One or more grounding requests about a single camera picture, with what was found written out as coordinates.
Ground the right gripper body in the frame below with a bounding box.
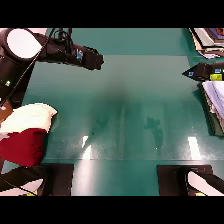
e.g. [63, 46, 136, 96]
[198, 61, 224, 82]

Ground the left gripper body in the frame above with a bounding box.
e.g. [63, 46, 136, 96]
[81, 46, 105, 71]

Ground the cream shirt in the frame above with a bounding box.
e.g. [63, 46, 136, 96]
[0, 102, 59, 135]

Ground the heap of clothes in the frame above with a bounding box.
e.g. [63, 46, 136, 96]
[188, 27, 224, 61]

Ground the red garment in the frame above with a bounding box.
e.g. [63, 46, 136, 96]
[0, 127, 48, 168]

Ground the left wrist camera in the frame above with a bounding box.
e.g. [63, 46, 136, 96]
[53, 27, 74, 44]

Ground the black cable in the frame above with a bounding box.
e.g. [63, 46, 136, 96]
[0, 33, 54, 108]

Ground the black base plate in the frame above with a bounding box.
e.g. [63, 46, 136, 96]
[156, 164, 214, 197]
[41, 163, 75, 197]

